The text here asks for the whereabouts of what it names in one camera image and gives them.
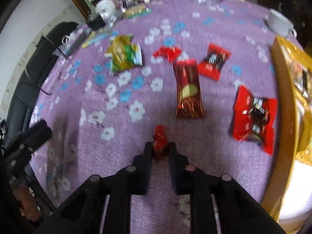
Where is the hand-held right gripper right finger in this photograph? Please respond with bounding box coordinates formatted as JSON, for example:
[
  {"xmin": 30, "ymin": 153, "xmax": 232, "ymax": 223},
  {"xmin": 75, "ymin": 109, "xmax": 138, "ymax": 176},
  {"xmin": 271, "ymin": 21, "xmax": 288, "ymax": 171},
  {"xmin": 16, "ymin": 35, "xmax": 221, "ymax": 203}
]
[{"xmin": 168, "ymin": 141, "xmax": 286, "ymax": 234}]

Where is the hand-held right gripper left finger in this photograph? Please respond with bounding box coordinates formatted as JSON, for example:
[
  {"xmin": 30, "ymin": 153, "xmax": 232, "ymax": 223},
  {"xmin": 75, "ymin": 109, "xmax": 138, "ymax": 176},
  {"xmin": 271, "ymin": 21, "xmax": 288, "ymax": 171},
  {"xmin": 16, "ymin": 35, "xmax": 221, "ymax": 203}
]
[{"xmin": 34, "ymin": 141, "xmax": 153, "ymax": 234}]

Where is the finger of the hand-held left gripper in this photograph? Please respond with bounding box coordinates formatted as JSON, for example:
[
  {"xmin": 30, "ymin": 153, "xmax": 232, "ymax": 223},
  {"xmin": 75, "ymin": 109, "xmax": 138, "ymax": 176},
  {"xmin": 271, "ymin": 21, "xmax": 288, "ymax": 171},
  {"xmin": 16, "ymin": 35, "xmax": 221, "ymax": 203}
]
[{"xmin": 4, "ymin": 119, "xmax": 53, "ymax": 167}]

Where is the red candy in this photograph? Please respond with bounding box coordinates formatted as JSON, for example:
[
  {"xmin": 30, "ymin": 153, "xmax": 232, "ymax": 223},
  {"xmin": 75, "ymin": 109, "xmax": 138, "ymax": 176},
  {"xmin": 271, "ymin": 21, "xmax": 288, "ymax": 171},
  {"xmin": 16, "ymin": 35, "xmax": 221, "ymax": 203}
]
[
  {"xmin": 152, "ymin": 46, "xmax": 183, "ymax": 63},
  {"xmin": 151, "ymin": 125, "xmax": 170, "ymax": 162}
]

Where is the dark red snack packet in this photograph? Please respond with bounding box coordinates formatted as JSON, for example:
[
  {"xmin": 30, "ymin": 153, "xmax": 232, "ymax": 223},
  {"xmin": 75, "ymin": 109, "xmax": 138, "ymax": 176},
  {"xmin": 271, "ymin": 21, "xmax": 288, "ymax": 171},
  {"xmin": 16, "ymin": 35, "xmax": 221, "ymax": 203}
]
[{"xmin": 173, "ymin": 59, "xmax": 206, "ymax": 119}]

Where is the red black snack packet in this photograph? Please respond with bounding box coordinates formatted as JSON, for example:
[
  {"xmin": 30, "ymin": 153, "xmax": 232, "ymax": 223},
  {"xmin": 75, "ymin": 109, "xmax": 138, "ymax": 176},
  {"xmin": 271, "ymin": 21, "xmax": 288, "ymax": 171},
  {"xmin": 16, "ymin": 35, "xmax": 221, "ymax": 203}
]
[
  {"xmin": 197, "ymin": 43, "xmax": 232, "ymax": 80},
  {"xmin": 230, "ymin": 85, "xmax": 279, "ymax": 156}
]

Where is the yellow green snack packet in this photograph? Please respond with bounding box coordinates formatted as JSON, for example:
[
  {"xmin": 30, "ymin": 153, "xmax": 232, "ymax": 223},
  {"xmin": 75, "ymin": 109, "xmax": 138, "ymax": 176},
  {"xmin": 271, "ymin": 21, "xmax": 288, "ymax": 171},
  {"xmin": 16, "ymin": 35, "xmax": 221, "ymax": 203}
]
[
  {"xmin": 122, "ymin": 43, "xmax": 144, "ymax": 67},
  {"xmin": 105, "ymin": 35, "xmax": 133, "ymax": 74}
]

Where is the yellow cardboard box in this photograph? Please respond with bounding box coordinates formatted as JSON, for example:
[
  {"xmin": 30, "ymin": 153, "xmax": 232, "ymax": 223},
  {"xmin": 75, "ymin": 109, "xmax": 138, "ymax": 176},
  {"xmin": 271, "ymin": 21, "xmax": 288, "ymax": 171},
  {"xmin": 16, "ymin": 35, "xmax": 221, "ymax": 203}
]
[{"xmin": 261, "ymin": 35, "xmax": 312, "ymax": 228}]

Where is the large yellow cracker packet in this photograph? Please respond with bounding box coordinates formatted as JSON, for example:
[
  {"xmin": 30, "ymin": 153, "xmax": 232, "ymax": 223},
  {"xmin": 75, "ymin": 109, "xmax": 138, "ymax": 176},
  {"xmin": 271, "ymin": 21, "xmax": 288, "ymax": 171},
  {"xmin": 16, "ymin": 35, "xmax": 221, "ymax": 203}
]
[{"xmin": 291, "ymin": 62, "xmax": 312, "ymax": 98}]

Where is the person's left hand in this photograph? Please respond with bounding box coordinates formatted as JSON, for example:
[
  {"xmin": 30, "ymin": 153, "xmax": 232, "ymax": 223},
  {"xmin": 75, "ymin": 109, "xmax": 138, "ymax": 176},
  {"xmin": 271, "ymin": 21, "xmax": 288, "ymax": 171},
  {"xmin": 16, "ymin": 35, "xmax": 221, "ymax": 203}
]
[{"xmin": 13, "ymin": 183, "xmax": 41, "ymax": 222}]

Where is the black chair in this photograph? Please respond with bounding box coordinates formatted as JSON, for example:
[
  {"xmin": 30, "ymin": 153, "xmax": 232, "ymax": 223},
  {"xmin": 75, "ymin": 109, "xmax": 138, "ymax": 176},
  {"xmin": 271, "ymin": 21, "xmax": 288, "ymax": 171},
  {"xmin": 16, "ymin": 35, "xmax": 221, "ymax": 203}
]
[{"xmin": 5, "ymin": 22, "xmax": 80, "ymax": 137}]

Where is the purple floral tablecloth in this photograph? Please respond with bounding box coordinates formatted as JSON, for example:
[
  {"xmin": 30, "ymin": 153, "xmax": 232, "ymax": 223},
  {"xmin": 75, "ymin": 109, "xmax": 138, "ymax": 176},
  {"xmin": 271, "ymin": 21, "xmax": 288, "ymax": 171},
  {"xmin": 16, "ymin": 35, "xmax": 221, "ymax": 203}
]
[{"xmin": 29, "ymin": 0, "xmax": 303, "ymax": 234}]

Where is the clear plastic bag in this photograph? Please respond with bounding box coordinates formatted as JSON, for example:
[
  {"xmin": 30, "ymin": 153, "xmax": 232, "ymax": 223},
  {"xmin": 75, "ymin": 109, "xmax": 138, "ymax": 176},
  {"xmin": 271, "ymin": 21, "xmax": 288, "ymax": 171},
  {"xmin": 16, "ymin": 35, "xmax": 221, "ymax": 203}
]
[{"xmin": 61, "ymin": 27, "xmax": 83, "ymax": 47}]

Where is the yellow blue tissue pack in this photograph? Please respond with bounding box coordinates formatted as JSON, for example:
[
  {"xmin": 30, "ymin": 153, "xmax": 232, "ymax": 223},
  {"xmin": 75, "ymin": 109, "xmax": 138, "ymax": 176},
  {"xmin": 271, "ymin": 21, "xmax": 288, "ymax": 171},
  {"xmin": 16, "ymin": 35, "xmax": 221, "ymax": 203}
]
[{"xmin": 82, "ymin": 27, "xmax": 113, "ymax": 49}]

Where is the small black box device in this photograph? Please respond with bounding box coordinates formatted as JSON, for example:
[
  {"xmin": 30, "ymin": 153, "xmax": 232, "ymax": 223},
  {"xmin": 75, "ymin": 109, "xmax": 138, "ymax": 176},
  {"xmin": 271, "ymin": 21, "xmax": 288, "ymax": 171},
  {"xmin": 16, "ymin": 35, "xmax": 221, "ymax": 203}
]
[{"xmin": 86, "ymin": 17, "xmax": 106, "ymax": 31}]

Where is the clear zip bag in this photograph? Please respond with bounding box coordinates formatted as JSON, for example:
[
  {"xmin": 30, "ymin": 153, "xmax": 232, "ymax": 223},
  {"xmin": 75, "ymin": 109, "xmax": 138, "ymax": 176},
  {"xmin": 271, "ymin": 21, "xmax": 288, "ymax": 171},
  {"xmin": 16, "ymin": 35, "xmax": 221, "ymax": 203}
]
[{"xmin": 101, "ymin": 7, "xmax": 123, "ymax": 27}]

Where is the white bowl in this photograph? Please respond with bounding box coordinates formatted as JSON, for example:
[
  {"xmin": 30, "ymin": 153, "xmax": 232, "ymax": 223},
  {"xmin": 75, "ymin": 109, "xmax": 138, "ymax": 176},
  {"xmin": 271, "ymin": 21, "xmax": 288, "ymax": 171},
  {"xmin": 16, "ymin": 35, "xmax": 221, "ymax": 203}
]
[{"xmin": 95, "ymin": 0, "xmax": 119, "ymax": 16}]

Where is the round cracker packet green edge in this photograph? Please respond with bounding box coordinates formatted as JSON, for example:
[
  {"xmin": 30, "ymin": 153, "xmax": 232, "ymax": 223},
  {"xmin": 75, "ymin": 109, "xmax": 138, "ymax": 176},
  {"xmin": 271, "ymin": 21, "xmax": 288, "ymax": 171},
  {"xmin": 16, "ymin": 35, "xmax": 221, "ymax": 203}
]
[{"xmin": 123, "ymin": 4, "xmax": 152, "ymax": 19}]

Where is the white cup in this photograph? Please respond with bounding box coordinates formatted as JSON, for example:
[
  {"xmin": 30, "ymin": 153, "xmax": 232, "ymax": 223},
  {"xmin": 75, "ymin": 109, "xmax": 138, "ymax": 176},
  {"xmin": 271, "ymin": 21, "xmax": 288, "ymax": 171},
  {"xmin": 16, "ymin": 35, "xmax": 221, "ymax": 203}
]
[{"xmin": 267, "ymin": 8, "xmax": 298, "ymax": 39}]

